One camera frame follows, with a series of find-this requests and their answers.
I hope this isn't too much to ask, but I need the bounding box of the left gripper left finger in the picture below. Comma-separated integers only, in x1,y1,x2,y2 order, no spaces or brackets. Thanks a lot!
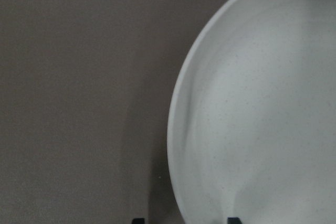
132,218,145,224

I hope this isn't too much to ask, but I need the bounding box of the cream round plate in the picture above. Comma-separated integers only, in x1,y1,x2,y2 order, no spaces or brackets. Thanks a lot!
167,0,335,223

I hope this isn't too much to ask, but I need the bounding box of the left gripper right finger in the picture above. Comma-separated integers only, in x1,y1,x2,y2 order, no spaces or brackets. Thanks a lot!
227,217,241,224

